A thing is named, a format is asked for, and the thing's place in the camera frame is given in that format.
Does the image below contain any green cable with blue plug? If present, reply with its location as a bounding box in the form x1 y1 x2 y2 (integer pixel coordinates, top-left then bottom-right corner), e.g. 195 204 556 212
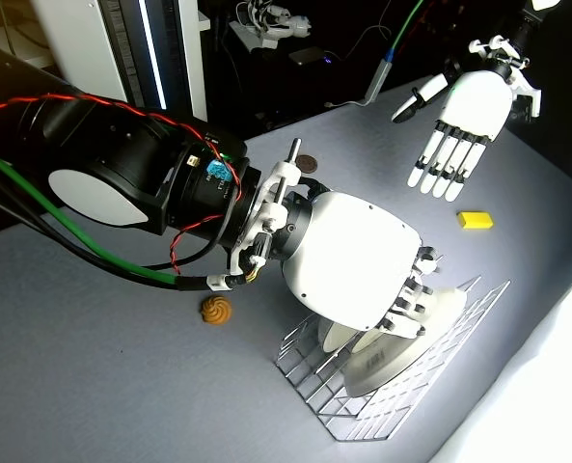
384 0 426 64

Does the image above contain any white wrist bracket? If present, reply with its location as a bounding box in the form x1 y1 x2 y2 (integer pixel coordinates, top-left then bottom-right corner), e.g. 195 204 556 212
227 138 306 286
467 36 543 120

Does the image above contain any silver wire dish rack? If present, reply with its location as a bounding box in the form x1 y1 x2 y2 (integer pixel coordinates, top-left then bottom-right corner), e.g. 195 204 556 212
274 276 512 443

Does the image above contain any spare white robot hand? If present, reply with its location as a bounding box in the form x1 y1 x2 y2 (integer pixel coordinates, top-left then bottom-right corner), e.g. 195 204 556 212
235 0 313 49

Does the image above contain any grey bar adapter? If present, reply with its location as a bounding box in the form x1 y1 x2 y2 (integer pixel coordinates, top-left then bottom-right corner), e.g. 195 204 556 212
364 60 394 105

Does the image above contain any white cabinet with light strip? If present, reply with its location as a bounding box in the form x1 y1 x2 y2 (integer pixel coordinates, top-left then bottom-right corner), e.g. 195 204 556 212
29 0 209 122

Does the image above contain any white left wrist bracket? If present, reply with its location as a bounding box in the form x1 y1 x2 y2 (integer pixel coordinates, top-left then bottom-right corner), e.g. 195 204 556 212
467 36 543 120

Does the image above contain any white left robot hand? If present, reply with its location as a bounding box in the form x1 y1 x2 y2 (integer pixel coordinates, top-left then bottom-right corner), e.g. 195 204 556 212
391 69 516 204

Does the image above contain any white side desk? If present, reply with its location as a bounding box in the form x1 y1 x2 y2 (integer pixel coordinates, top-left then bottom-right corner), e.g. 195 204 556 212
0 0 55 68

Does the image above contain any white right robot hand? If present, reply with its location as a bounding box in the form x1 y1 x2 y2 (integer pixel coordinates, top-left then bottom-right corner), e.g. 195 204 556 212
280 177 444 341

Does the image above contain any grey flat box device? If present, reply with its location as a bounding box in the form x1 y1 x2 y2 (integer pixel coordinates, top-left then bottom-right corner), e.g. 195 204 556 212
287 46 338 68

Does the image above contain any orange swirl cookie toy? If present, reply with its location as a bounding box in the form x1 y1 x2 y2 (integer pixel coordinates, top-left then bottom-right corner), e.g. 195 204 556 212
199 295 232 326

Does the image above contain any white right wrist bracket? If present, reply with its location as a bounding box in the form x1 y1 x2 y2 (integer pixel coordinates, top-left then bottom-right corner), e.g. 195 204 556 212
227 138 306 286

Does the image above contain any yellow rectangular block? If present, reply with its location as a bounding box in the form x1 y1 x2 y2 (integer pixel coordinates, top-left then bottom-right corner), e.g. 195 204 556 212
456 210 495 231

